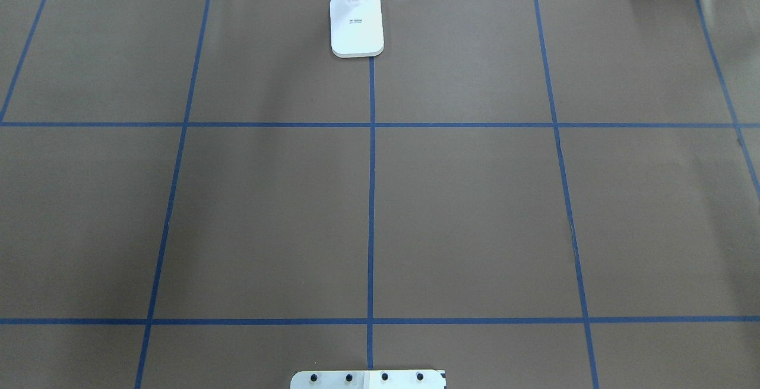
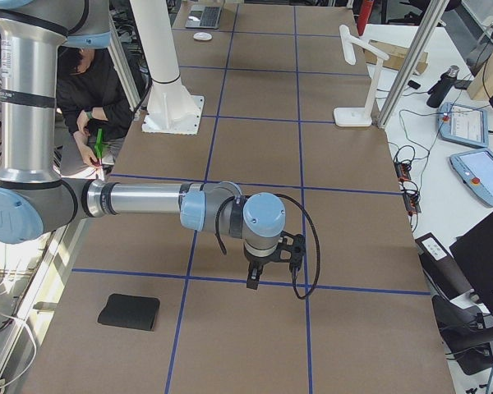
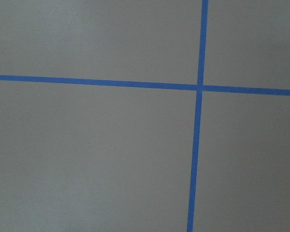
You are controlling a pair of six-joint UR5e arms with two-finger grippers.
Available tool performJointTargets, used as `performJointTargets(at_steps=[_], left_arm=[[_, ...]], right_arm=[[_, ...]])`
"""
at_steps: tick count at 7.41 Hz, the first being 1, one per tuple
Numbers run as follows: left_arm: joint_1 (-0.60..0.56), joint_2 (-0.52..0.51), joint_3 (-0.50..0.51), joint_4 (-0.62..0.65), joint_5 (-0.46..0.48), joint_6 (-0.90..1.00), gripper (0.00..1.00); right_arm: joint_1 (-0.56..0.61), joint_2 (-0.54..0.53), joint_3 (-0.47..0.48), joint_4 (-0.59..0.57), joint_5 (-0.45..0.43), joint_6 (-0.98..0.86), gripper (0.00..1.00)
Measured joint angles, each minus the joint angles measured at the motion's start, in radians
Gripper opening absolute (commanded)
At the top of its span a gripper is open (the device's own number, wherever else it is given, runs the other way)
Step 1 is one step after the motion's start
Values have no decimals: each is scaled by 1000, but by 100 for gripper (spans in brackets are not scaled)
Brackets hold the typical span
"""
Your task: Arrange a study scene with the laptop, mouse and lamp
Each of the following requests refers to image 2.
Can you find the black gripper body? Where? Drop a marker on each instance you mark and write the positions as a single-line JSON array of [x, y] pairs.
[[258, 261]]

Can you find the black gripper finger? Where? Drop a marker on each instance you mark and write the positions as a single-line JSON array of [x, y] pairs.
[[253, 278]]

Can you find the grey laptop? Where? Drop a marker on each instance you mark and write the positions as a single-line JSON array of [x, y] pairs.
[[205, 17]]

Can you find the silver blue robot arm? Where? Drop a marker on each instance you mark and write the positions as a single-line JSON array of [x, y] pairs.
[[34, 199]]

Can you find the white computer mouse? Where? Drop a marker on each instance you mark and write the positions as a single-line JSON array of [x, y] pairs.
[[202, 36]]

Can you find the black monitor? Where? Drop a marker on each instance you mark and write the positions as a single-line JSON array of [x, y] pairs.
[[473, 252]]

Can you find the person in black sweater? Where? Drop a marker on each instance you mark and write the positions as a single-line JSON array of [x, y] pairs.
[[95, 110]]

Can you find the lower blue teach pendant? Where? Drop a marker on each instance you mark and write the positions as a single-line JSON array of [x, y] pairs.
[[475, 168]]

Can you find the blue teach pendant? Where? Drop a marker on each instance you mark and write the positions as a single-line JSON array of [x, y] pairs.
[[475, 168], [463, 125]]

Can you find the black water bottle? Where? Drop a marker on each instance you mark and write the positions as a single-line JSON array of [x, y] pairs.
[[441, 88]]

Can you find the cardboard box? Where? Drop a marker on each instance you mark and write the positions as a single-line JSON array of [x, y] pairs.
[[397, 55]]

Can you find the upper blue teach pendant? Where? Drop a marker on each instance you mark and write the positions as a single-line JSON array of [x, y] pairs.
[[463, 125]]

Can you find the red fire extinguisher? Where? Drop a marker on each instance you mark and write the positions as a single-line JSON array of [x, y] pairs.
[[364, 15]]

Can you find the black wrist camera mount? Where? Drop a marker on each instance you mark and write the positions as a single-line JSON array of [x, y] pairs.
[[291, 250]]

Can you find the orange black cable hub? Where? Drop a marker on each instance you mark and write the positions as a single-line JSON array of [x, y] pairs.
[[408, 188]]

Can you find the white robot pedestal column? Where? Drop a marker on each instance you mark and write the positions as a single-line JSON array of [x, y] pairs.
[[171, 109]]

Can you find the aluminium frame post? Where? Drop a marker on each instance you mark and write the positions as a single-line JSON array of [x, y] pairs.
[[434, 12]]

